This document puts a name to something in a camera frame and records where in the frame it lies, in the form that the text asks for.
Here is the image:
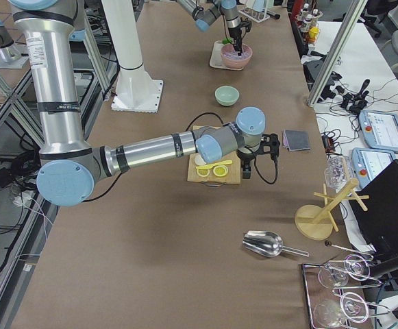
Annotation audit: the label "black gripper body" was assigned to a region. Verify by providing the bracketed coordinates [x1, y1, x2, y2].
[227, 20, 243, 51]
[236, 147, 257, 171]

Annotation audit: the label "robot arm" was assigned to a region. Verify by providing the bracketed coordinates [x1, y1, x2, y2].
[177, 0, 252, 56]
[9, 1, 265, 206]

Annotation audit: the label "clear ice cubes pile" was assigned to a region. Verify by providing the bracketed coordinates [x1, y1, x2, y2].
[221, 49, 251, 61]

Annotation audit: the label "pink bowl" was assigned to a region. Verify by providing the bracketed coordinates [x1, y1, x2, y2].
[220, 44, 253, 69]

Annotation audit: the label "mint green bowl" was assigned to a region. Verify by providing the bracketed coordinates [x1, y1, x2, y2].
[214, 86, 240, 107]

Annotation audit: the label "metal ice scoop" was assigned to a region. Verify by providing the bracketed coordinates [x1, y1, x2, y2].
[242, 230, 310, 258]

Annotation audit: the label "clear crystal glass bowl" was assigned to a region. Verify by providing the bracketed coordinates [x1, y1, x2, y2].
[324, 156, 355, 190]

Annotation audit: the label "bamboo cutting board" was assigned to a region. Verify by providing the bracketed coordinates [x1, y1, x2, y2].
[187, 125, 244, 185]

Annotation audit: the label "green lime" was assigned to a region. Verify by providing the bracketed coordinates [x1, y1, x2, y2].
[222, 38, 232, 45]

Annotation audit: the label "beige rabbit tray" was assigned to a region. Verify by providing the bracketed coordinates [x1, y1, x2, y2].
[209, 40, 242, 71]

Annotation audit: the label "stacked lemon slices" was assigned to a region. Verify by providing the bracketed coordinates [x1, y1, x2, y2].
[212, 164, 229, 178]

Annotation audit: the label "yellow plastic knife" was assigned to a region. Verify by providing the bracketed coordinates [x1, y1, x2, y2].
[196, 159, 233, 170]

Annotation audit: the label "single lemon slice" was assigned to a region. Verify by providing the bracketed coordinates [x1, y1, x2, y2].
[196, 167, 210, 178]

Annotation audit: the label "grey folded cloth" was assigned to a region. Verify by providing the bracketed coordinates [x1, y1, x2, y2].
[282, 130, 310, 151]

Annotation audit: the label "wooden mug tree stand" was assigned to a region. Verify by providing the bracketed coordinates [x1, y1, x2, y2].
[295, 177, 369, 241]

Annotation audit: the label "lower teach pendant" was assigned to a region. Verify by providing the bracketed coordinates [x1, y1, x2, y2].
[351, 147, 396, 188]

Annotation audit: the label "teach pendant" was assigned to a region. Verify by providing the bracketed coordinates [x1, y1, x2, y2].
[358, 110, 398, 154]
[351, 147, 396, 188]

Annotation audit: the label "upper wine glass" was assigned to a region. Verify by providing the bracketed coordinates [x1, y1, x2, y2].
[318, 254, 370, 289]

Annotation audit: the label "wine glass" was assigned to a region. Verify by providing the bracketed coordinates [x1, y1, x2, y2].
[312, 292, 369, 328]
[318, 254, 370, 289]

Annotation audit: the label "upper teach pendant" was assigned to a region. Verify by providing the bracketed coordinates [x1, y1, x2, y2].
[358, 110, 398, 154]

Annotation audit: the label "black monitor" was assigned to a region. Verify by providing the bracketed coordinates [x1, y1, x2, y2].
[350, 160, 398, 255]

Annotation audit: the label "lower wine glass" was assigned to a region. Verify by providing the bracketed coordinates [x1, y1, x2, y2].
[312, 292, 369, 328]

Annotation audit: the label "black camera cable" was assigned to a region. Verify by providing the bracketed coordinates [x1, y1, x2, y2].
[248, 150, 282, 185]

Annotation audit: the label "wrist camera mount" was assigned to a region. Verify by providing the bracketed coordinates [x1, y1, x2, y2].
[258, 133, 280, 162]
[240, 18, 252, 33]

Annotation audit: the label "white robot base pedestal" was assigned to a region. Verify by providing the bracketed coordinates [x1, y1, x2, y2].
[102, 0, 163, 113]

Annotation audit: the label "aluminium frame post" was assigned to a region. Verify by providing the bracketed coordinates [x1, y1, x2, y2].
[307, 0, 367, 108]

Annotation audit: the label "wire glass rack tray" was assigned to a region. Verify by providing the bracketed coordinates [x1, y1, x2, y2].
[301, 261, 390, 328]

